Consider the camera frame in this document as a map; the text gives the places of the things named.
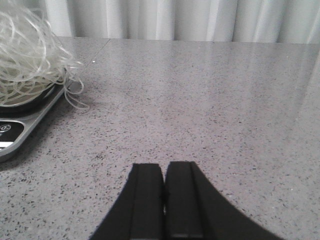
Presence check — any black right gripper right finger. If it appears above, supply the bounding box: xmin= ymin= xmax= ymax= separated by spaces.
xmin=165 ymin=161 xmax=279 ymax=240

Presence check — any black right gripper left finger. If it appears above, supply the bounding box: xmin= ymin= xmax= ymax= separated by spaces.
xmin=91 ymin=163 xmax=164 ymax=240

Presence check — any translucent white vermicelli bundle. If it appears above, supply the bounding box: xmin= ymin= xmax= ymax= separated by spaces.
xmin=0 ymin=0 xmax=90 ymax=113

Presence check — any silver black kitchen scale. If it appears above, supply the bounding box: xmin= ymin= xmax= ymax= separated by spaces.
xmin=0 ymin=84 xmax=64 ymax=162

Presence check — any white pleated curtain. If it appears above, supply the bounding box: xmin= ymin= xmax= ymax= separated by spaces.
xmin=24 ymin=0 xmax=320 ymax=44

